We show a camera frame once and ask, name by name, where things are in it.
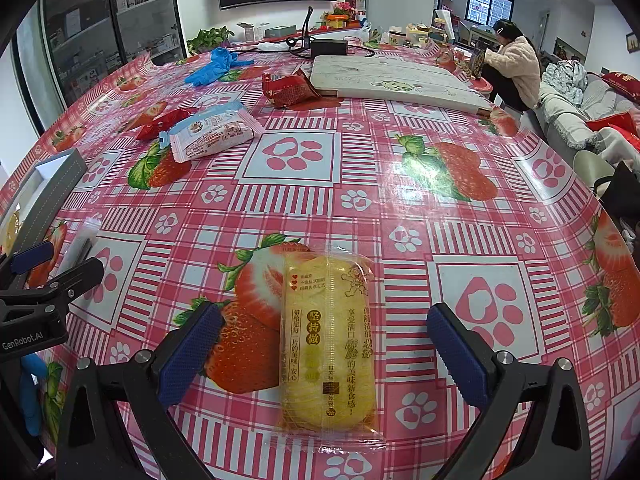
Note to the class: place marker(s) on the dark framed window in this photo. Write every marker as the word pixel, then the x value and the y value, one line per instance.
pixel 477 5

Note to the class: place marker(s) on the green potted plant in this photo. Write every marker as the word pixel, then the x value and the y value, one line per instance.
pixel 210 39

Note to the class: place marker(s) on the pink flowers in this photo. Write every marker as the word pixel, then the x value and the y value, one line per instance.
pixel 342 8

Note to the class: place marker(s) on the red cushion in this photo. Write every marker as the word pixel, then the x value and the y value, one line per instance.
pixel 620 84

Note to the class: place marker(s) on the white carton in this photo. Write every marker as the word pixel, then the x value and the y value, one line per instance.
pixel 250 32

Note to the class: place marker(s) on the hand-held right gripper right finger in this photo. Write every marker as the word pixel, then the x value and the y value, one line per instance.
pixel 457 355

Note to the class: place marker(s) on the glass display cabinet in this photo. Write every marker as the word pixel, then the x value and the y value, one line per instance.
pixel 100 25

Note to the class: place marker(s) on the beige leather chair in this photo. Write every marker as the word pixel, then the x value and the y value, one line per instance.
pixel 592 165

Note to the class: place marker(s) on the small red snack packet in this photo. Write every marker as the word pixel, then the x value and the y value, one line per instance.
pixel 162 122

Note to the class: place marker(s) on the grey sofa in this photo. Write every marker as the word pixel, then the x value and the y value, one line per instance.
pixel 565 120

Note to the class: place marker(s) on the white folded board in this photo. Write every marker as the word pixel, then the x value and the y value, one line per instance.
pixel 395 82

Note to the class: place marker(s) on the black power adapter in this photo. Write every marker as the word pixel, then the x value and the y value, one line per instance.
pixel 330 48

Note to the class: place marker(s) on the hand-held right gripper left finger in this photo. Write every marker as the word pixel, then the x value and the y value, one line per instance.
pixel 192 355

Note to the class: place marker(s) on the large red patterned snack packet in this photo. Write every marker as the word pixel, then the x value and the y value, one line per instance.
pixel 290 90

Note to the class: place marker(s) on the light blue snack packet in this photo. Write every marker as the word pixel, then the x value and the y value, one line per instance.
pixel 215 132

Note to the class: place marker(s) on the clear packet with dark stick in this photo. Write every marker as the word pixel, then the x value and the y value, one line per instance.
pixel 80 246

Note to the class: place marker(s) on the blue disposable glove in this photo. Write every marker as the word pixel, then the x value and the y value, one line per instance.
pixel 227 57
pixel 202 77

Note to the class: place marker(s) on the black bag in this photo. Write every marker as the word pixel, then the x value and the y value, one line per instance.
pixel 625 190

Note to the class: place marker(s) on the grey cardboard box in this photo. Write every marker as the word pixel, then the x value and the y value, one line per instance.
pixel 60 175

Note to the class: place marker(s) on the yellow snack packet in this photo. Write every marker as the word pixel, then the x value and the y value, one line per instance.
pixel 325 350

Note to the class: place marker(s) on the red cloth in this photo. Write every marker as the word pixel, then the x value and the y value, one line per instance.
pixel 612 122

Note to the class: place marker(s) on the grey patterned blanket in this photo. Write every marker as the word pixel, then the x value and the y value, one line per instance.
pixel 565 76

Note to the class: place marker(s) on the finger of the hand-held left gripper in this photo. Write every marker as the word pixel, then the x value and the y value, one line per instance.
pixel 32 256
pixel 80 274

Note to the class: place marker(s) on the person's left hand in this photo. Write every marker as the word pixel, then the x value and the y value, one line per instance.
pixel 35 390

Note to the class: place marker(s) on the orange box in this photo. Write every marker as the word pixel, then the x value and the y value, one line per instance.
pixel 337 21

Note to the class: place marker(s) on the pink strawberry tablecloth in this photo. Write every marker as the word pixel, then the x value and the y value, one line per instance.
pixel 350 185

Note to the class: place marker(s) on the small framed wall picture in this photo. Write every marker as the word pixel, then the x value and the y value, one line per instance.
pixel 633 42

